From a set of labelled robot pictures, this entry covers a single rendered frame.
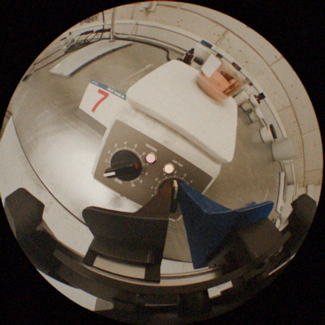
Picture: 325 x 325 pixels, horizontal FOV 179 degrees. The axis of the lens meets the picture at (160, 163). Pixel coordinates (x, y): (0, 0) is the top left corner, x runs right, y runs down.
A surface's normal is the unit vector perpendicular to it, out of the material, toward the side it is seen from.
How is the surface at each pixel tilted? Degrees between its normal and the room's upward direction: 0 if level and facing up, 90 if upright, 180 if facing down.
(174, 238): 0
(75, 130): 0
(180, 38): 90
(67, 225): 0
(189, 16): 90
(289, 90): 90
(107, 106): 40
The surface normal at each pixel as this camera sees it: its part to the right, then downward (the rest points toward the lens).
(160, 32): -0.47, 0.84
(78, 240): 0.25, -0.15
